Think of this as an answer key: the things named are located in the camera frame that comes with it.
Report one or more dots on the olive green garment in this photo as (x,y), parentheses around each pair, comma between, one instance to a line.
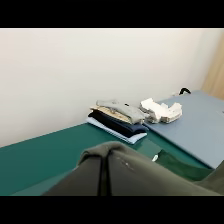
(146,176)

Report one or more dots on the beige garment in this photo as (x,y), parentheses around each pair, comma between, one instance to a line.
(111,113)

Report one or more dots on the navy blue garment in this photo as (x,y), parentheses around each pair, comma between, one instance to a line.
(116,125)

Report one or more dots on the grey garment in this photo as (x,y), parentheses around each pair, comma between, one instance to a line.
(128,110)

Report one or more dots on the light blue garment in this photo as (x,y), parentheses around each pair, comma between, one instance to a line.
(133,138)

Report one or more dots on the white garment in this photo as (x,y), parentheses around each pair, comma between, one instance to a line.
(160,111)

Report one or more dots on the beige curtain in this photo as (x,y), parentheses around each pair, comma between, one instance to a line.
(216,73)

